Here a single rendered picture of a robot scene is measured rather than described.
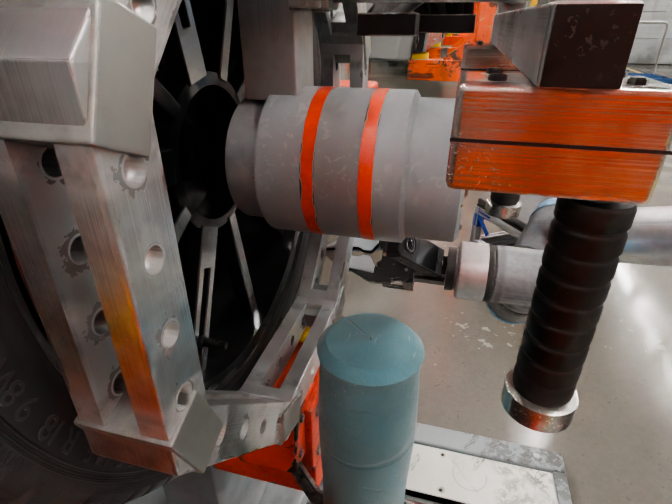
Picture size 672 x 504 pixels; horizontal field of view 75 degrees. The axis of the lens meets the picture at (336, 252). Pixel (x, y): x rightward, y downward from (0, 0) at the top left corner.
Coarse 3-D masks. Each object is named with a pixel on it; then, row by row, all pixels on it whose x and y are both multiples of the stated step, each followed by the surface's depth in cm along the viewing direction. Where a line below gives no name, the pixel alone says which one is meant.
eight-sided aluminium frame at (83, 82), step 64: (0, 0) 17; (64, 0) 16; (128, 0) 17; (0, 64) 16; (64, 64) 15; (128, 64) 17; (0, 128) 17; (64, 128) 16; (128, 128) 18; (0, 192) 19; (64, 192) 21; (128, 192) 19; (64, 256) 21; (128, 256) 19; (320, 256) 67; (64, 320) 22; (128, 320) 20; (320, 320) 58; (128, 384) 23; (192, 384) 26; (256, 384) 48; (128, 448) 26; (192, 448) 26; (256, 448) 38
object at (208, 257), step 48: (192, 0) 57; (192, 48) 39; (240, 48) 62; (192, 96) 40; (240, 96) 49; (192, 144) 50; (192, 192) 49; (192, 240) 45; (240, 240) 54; (288, 240) 67; (192, 288) 45; (240, 288) 57; (240, 336) 56
